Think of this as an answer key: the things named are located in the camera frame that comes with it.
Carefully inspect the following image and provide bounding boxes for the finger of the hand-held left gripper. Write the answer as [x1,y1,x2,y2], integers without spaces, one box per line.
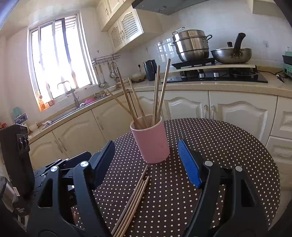
[34,151,93,190]

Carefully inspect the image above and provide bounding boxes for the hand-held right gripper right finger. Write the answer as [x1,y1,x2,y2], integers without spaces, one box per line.
[177,139,268,237]

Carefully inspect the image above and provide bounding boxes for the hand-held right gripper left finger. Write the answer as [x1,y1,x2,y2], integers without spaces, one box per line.
[27,140,116,237]

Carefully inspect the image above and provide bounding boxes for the pink cup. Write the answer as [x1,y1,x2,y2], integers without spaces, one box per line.
[130,114,170,164]

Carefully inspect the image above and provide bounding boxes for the wooden chopstick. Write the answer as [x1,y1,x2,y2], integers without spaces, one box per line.
[120,175,151,237]
[113,180,142,237]
[111,165,149,236]
[116,180,146,237]

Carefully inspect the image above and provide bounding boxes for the bunch of chopsticks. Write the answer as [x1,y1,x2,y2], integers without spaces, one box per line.
[106,59,171,129]

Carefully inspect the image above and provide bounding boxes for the hanging perforated metal utensils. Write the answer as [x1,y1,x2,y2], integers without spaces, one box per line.
[109,63,118,79]

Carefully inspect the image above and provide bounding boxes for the polka dot round table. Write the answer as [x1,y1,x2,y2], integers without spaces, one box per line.
[72,118,281,237]

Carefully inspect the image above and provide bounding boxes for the stainless steel sink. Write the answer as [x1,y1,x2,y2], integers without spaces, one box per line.
[43,100,107,128]

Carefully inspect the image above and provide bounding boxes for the chrome kitchen faucet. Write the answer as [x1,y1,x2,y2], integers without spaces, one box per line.
[57,80,81,108]

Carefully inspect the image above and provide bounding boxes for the hanging metal ladle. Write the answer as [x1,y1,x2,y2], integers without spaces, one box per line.
[98,65,106,88]

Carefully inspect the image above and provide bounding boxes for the hanging metal spatula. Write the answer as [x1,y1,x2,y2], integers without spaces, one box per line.
[100,65,108,87]

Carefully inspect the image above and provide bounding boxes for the black electric kettle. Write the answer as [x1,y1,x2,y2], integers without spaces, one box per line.
[143,60,158,81]

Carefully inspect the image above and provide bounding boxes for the kitchen window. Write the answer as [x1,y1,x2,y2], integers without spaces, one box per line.
[27,14,98,112]

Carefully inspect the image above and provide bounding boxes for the white stone board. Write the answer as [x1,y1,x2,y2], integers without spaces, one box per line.
[168,63,257,73]

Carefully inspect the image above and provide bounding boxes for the black glass gas hob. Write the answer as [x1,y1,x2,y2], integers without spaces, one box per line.
[162,66,268,83]

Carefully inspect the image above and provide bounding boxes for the stainless steel steamer pot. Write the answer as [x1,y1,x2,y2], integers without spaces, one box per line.
[172,27,212,62]

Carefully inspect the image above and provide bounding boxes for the green electric cooker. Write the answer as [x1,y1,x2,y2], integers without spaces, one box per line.
[282,51,292,79]

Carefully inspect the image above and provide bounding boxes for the cream upper kitchen cabinets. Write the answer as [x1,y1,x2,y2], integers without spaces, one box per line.
[96,0,139,31]

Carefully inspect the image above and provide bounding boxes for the grey range hood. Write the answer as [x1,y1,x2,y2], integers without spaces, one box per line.
[132,0,206,16]

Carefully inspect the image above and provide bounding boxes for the metal utensil rail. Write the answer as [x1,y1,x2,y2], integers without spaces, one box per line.
[92,53,121,65]

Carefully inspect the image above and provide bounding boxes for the steel wok with black handle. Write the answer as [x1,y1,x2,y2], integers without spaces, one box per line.
[210,33,252,64]

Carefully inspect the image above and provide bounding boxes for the black power cable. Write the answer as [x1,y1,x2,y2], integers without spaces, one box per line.
[260,71,285,83]

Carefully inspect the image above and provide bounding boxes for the cream lattice door wall cabinet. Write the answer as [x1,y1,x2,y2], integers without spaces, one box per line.
[108,6,144,53]

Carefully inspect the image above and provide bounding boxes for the wide lattice door wall cabinet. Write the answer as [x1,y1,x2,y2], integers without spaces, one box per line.
[246,0,287,16]

